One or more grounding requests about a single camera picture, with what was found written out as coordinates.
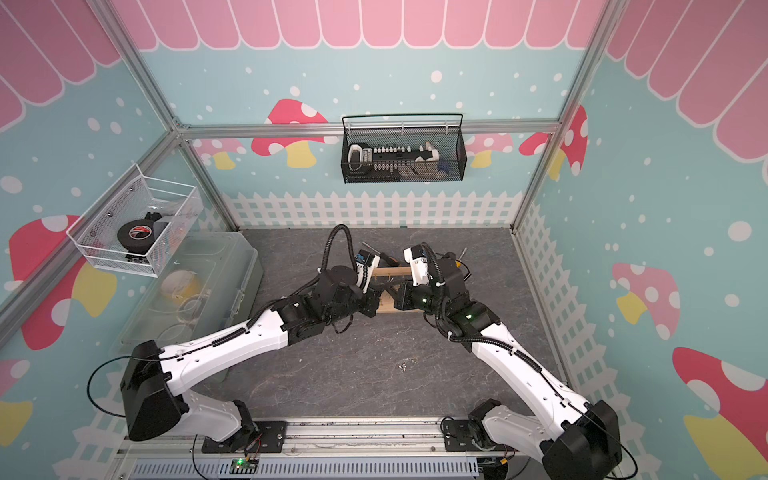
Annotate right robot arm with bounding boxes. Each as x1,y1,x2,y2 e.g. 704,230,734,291
395,243,623,479

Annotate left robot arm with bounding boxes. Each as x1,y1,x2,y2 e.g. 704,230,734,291
120,224,378,448

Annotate wooden jewelry display stand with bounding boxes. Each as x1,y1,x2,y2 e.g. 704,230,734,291
371,266,412,313

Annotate orange black nut driver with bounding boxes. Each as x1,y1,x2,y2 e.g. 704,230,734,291
362,241,400,267

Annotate yellow black nut driver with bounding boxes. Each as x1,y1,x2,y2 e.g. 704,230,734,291
456,247,468,268

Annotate socket set in holder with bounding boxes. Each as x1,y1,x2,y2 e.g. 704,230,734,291
342,142,441,181

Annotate clear plastic storage box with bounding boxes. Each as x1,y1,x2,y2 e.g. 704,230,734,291
111,232,263,356

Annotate green lit circuit board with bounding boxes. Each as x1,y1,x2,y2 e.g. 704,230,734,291
229,458,259,475

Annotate black tape roll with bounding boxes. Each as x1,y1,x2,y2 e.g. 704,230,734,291
117,219,155,255

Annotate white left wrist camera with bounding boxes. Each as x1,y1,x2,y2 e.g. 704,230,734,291
355,249,380,293

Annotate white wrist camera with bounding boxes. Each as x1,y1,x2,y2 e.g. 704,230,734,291
404,244,431,287
355,249,380,293

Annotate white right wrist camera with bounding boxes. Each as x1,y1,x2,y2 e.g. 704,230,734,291
404,244,431,287

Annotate black mesh wall basket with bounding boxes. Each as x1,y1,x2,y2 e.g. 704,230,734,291
340,113,467,183

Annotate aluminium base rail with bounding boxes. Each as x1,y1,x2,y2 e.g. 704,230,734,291
106,417,548,479

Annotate white wire wall basket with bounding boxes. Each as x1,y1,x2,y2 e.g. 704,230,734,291
67,165,203,278

